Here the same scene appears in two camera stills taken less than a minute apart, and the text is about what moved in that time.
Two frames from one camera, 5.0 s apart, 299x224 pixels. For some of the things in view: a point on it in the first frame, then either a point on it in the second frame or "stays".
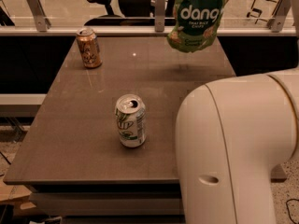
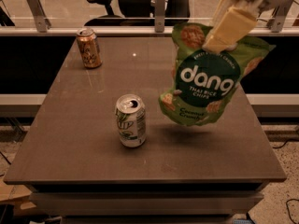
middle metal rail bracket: x=160 y=9 stays
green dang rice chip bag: x=196 y=15 to x=203 y=78
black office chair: x=135 y=3 stays
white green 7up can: x=130 y=110 stays
